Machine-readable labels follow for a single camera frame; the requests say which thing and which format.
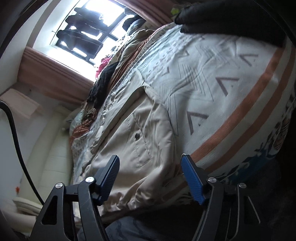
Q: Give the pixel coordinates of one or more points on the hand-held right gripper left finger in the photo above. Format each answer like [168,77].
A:
[108,178]

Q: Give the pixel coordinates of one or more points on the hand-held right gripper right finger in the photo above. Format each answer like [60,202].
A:
[193,180]

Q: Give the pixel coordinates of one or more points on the beige jacket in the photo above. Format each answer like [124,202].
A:
[129,150]

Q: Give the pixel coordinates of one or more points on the folded black clothes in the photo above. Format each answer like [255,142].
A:
[231,20]

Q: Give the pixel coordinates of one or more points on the cream leather headboard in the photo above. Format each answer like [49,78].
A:
[53,162]

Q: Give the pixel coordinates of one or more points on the light green pillow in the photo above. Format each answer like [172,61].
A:
[71,122]

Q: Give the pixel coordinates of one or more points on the black knitted sweater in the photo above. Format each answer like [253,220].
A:
[101,85]

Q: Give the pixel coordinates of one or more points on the patterned white blanket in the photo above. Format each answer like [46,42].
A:
[219,69]

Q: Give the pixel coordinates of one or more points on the red cloth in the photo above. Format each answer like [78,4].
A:
[104,63]

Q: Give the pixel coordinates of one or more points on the pink curtain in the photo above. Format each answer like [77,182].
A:
[150,11]
[57,74]

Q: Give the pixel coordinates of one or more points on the cream air conditioner cover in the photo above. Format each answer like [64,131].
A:
[18,104]

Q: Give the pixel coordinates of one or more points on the long dark hanging garment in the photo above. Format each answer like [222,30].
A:
[78,44]

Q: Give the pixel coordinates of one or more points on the crumpled beige duvet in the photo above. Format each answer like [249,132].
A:
[138,39]

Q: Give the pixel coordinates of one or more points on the black framed window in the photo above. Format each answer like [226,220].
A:
[44,39]

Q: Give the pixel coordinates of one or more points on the black fluffy garment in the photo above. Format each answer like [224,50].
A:
[127,23]

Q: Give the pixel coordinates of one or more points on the blue grey pillow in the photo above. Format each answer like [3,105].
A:
[138,24]

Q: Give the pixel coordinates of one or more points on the green and white item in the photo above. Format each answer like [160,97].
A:
[174,10]

